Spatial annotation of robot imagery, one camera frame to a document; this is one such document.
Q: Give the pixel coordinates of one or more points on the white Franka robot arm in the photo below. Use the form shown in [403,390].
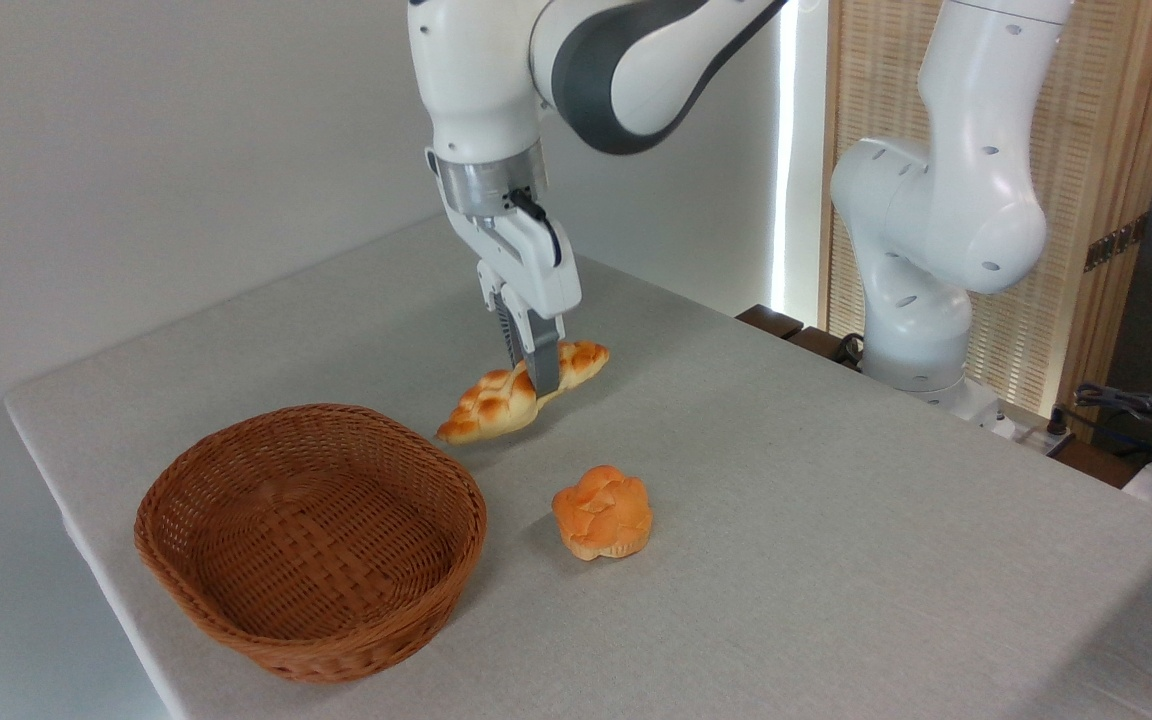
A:
[476,80]

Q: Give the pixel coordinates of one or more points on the grey linen tablecloth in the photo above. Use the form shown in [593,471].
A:
[786,480]

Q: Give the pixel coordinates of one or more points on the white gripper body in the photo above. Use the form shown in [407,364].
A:
[531,260]

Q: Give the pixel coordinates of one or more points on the dark metal screen hinge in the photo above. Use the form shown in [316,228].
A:
[1116,242]

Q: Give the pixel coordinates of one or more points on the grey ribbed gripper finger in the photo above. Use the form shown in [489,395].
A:
[509,325]
[543,350]

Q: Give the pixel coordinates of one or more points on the round orange bread bun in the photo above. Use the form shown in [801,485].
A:
[601,510]

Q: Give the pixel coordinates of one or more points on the brown wicker basket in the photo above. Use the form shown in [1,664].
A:
[356,600]

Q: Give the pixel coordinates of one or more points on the long braided bread loaf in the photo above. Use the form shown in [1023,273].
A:
[486,405]

